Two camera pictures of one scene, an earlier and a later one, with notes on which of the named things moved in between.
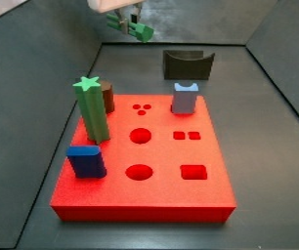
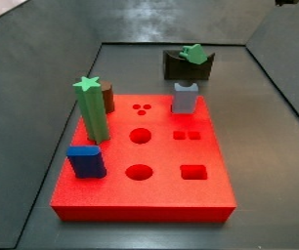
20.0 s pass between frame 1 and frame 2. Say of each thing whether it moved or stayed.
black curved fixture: stayed
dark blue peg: stayed
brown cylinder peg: stayed
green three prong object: moved
